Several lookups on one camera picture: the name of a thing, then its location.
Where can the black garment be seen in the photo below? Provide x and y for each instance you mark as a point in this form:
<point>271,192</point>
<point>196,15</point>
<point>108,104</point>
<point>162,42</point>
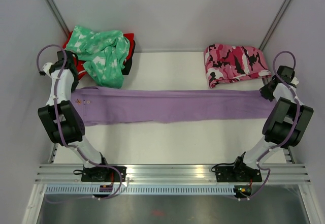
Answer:
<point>129,59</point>

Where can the white slotted cable duct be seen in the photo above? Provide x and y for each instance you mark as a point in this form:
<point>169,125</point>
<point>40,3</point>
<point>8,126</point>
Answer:
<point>142,189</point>

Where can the green tie-dye garment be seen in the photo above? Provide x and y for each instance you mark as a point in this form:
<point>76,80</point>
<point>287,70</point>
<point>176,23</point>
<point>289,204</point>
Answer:
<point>103,53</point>

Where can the purple trousers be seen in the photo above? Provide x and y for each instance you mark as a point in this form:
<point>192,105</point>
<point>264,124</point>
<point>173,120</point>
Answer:
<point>100,105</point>

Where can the pink camouflage trousers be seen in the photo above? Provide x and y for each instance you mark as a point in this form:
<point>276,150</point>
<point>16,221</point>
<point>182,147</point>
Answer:
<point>229,64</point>

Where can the aluminium frame post left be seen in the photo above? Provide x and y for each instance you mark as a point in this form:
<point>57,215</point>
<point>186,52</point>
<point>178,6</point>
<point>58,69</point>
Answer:
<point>58,16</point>

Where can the red garment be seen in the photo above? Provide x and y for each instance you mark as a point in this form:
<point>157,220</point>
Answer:
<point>79,63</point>

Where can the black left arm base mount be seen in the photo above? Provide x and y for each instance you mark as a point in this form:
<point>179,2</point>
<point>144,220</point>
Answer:
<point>98,174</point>

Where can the aluminium frame post right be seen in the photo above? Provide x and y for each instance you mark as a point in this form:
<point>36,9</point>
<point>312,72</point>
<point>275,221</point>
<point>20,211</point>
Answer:
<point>284,7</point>

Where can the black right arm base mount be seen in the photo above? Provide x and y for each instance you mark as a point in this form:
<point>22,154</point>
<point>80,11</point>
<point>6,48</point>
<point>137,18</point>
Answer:
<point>236,174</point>

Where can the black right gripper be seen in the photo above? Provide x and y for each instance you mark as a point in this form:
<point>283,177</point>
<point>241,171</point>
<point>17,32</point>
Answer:
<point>265,93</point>

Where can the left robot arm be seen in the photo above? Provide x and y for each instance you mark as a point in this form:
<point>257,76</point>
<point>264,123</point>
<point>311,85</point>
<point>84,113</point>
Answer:
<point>59,117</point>

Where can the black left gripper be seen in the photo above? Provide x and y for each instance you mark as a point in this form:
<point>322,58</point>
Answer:
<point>74,84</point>

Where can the aluminium frame post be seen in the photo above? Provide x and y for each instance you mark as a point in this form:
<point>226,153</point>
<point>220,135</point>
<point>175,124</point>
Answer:
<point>284,7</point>
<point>58,16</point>

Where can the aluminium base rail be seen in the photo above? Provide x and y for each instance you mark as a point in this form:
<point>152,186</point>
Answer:
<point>281,174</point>

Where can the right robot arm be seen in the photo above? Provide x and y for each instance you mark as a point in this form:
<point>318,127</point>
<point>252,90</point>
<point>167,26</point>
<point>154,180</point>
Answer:
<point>286,124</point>

